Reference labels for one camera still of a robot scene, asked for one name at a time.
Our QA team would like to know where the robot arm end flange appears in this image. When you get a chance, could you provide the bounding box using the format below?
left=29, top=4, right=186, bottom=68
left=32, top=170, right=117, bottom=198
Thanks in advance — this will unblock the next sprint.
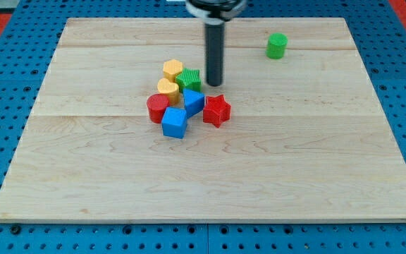
left=185, top=0, right=247, bottom=25

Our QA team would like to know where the red star block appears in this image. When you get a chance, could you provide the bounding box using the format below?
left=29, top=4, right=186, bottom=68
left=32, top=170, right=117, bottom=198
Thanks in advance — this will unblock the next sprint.
left=203, top=95, right=231, bottom=128

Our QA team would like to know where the green star block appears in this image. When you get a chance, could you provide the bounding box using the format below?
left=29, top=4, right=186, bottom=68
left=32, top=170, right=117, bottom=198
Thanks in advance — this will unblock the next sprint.
left=176, top=68, right=202, bottom=93

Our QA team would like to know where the blue triangle block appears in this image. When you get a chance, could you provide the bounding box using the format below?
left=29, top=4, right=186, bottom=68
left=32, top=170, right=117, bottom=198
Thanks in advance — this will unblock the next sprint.
left=183, top=89, right=205, bottom=118

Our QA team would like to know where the blue cube block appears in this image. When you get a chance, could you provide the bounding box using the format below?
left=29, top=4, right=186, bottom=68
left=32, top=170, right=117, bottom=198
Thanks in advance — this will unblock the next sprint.
left=161, top=107, right=187, bottom=139

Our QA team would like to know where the yellow heart block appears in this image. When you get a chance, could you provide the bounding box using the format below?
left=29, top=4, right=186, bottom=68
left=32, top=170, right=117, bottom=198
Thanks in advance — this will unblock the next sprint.
left=156, top=78, right=180, bottom=105

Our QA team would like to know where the red cylinder block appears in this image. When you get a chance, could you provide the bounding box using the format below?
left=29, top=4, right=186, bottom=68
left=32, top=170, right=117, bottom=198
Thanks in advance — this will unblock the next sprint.
left=147, top=94, right=170, bottom=123

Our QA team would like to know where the yellow hexagon block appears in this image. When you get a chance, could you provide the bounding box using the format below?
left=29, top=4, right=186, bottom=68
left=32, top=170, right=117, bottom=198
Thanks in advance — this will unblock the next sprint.
left=163, top=59, right=183, bottom=83

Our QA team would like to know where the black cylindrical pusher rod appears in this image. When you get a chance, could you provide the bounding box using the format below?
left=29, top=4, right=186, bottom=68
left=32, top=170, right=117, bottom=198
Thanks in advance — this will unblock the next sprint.
left=204, top=24, right=224, bottom=87

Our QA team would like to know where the light wooden board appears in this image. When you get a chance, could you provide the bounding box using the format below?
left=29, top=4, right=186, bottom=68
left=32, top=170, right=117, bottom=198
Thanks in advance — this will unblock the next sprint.
left=0, top=18, right=406, bottom=224

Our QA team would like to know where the green cylinder block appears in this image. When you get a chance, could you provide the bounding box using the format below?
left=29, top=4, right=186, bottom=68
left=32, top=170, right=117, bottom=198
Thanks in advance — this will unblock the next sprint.
left=266, top=32, right=288, bottom=59

